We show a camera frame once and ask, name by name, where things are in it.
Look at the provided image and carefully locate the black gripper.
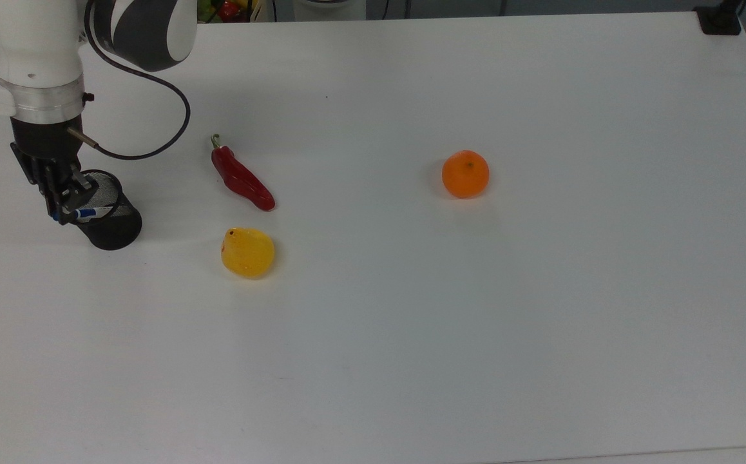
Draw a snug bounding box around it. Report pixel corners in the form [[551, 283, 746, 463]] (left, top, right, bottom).
[[10, 116, 99, 225]]

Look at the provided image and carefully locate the blue marker pen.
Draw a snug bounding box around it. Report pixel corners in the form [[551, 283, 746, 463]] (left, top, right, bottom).
[[51, 206, 115, 224]]

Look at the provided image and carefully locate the black mesh pen cup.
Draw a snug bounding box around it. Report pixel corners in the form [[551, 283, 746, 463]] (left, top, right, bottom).
[[57, 169, 143, 251]]

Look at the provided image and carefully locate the red toy chili pepper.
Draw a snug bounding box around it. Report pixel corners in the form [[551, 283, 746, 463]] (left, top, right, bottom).
[[210, 133, 276, 213]]

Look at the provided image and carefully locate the yellow toy pear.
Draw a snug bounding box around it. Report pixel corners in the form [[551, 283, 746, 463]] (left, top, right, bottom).
[[220, 227, 276, 280]]

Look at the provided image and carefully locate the cardboard box of toy fruit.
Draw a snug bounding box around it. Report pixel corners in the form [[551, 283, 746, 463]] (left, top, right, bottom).
[[195, 0, 262, 24]]

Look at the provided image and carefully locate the orange toy mandarin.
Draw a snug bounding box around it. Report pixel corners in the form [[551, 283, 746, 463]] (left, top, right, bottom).
[[441, 150, 490, 200]]

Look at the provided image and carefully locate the black square stand base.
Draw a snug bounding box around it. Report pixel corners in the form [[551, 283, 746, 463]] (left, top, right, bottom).
[[694, 0, 743, 36]]

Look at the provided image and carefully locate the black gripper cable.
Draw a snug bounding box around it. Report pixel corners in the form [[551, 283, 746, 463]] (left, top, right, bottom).
[[66, 0, 192, 161]]

